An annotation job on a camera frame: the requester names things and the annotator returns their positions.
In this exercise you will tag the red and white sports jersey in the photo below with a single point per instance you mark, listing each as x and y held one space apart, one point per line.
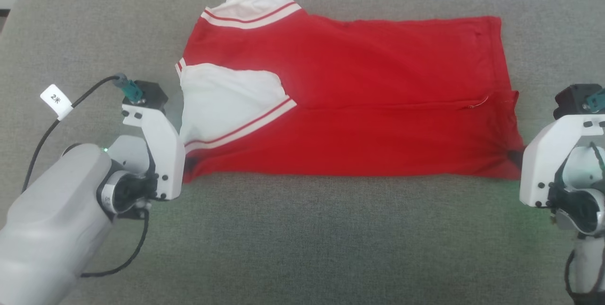
378 68

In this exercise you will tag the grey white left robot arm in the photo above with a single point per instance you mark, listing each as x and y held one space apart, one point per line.
47 229

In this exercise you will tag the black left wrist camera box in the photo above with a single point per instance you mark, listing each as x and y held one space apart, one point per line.
152 96

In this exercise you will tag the grey fabric sofa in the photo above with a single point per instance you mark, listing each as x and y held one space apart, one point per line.
307 239

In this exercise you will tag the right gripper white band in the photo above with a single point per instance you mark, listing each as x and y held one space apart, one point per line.
543 168

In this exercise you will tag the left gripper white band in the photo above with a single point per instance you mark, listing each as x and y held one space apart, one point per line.
168 153

